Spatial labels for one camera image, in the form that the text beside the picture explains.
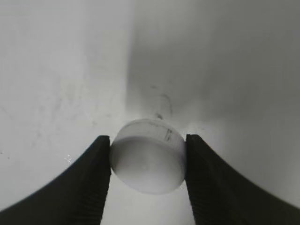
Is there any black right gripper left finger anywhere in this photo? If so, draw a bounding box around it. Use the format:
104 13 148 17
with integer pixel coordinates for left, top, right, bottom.
0 135 111 225

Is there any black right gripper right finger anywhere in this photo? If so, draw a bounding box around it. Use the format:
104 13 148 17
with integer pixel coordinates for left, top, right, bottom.
185 135 300 225

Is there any white plastic bottle cap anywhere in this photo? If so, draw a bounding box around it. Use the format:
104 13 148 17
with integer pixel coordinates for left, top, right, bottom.
110 119 187 195

